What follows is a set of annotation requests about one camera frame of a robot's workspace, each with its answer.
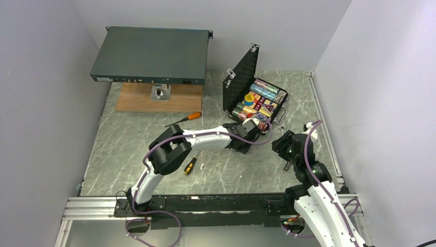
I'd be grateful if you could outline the blue yellow card deck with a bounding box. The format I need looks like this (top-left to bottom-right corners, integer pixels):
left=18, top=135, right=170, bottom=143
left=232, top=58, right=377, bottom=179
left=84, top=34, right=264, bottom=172
left=255, top=100, right=278, bottom=117

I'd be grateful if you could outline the red triangular dealer token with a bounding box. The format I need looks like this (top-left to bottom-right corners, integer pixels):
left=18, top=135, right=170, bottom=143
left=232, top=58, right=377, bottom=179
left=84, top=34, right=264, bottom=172
left=262, top=103, right=277, bottom=116

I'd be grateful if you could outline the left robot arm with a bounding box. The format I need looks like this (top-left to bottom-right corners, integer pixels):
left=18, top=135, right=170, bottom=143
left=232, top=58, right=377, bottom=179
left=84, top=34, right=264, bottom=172
left=126, top=118, right=261, bottom=216

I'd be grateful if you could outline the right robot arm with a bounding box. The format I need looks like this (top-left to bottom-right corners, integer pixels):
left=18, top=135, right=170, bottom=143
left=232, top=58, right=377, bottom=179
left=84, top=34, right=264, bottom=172
left=272, top=131, right=367, bottom=246

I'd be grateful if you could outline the grey metal T wrench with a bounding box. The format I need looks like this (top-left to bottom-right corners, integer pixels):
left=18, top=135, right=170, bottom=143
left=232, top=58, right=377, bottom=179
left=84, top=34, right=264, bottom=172
left=284, top=161, right=294, bottom=171

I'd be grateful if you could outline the blue yellow dealer button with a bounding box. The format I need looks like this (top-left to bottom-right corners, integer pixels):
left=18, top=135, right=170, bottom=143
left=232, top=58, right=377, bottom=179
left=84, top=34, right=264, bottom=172
left=244, top=94, right=256, bottom=106

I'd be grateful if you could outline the black poker chip case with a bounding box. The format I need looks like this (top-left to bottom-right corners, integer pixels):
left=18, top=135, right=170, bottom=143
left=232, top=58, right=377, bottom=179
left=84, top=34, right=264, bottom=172
left=223, top=43, right=288, bottom=134

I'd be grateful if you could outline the silver metal stand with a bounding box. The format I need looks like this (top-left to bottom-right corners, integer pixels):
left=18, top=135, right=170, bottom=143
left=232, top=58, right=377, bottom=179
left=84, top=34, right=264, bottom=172
left=151, top=84, right=171, bottom=101

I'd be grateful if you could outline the wooden board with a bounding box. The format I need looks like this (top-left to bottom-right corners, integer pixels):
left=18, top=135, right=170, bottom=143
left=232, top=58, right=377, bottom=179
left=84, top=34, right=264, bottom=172
left=115, top=83, right=204, bottom=113

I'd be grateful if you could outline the dark green rack server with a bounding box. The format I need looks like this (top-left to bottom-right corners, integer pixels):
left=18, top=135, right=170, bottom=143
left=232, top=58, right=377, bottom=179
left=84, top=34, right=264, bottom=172
left=90, top=26, right=213, bottom=85

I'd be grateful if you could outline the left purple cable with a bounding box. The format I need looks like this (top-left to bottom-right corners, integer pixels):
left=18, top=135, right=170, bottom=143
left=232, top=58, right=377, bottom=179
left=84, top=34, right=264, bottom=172
left=131, top=114, right=274, bottom=214

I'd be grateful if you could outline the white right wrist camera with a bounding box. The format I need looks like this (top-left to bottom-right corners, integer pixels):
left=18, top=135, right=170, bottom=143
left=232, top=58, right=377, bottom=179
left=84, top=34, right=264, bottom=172
left=303, top=122, right=318, bottom=140

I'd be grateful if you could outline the orange handle screwdriver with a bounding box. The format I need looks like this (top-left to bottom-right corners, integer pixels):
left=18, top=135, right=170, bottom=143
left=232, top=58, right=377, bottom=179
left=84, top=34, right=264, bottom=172
left=165, top=112, right=202, bottom=128

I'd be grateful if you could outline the yellow black handle screwdriver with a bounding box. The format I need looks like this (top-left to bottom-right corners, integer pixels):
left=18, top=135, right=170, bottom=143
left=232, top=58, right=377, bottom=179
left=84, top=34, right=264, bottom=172
left=184, top=151, right=201, bottom=175

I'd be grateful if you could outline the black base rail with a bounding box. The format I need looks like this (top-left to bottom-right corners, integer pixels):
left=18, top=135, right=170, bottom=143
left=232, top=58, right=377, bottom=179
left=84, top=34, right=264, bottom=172
left=114, top=192, right=297, bottom=230

